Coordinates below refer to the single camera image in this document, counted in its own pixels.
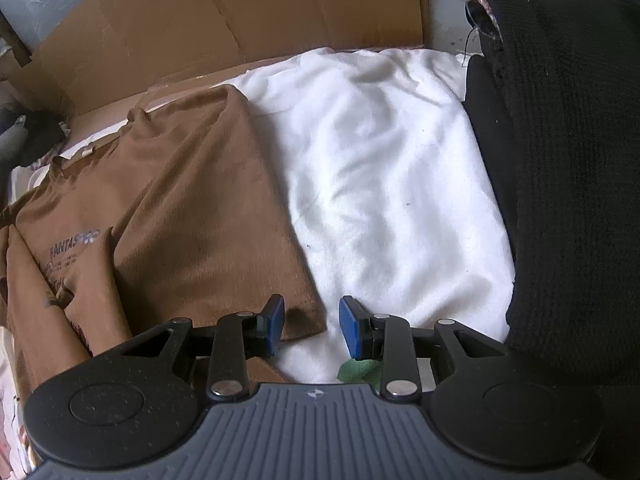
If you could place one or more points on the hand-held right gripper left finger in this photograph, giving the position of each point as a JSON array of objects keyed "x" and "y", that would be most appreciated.
[{"x": 274, "y": 322}]

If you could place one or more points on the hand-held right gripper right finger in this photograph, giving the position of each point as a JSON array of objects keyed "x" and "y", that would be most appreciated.
[{"x": 350, "y": 330}]

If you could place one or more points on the brown printed t-shirt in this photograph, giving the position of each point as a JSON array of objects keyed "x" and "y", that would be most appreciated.
[{"x": 200, "y": 200}]

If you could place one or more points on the white printed blanket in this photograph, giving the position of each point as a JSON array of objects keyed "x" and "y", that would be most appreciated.
[{"x": 390, "y": 185}]

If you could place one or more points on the small floral cloth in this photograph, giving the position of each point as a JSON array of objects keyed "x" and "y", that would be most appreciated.
[{"x": 42, "y": 162}]

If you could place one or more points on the black bag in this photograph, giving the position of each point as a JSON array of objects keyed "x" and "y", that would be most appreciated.
[{"x": 575, "y": 160}]

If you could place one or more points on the black crumpled garment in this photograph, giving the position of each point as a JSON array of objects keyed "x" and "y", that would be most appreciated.
[{"x": 45, "y": 132}]

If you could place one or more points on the brown cardboard box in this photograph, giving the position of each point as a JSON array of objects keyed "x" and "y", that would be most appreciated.
[{"x": 250, "y": 10}]

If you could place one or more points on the grey neck pillow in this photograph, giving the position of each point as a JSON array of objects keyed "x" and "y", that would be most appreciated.
[{"x": 10, "y": 140}]

